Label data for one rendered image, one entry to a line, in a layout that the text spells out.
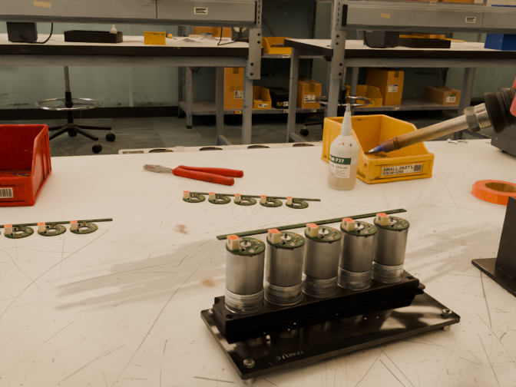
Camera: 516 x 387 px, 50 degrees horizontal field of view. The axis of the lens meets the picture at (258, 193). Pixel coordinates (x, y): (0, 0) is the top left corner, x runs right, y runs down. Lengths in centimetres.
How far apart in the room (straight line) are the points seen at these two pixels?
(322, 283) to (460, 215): 28
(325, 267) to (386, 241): 5
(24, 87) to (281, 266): 447
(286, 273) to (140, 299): 12
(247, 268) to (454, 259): 23
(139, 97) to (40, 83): 78
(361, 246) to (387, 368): 8
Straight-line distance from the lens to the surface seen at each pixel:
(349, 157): 64
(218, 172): 68
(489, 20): 330
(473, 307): 44
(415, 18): 304
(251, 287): 34
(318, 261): 36
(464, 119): 35
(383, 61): 305
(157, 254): 48
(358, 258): 38
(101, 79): 474
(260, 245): 34
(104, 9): 258
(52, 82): 475
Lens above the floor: 95
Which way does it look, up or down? 19 degrees down
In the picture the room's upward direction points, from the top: 2 degrees clockwise
